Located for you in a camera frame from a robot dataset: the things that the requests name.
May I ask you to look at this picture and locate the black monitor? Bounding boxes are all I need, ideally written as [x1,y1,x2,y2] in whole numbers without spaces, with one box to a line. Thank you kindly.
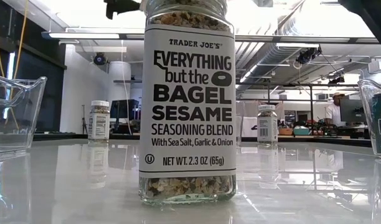
[339,98,368,124]
[109,98,140,121]

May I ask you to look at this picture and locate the silver ceiling duct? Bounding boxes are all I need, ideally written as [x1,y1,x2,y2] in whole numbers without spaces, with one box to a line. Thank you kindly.
[235,0,303,91]

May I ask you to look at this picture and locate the black tripod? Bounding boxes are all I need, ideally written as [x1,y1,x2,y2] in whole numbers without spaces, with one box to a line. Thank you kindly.
[80,104,88,134]

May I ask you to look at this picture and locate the long ceiling light bar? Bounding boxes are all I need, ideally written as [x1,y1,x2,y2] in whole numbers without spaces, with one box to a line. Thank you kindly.
[40,30,381,44]

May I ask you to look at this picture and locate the person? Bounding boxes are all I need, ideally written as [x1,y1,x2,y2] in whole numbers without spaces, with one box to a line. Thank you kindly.
[324,91,346,128]

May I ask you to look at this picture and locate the white lid seasoning jar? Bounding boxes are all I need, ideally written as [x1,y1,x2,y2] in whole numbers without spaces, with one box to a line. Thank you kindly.
[256,105,279,146]
[138,0,238,206]
[87,100,111,144]

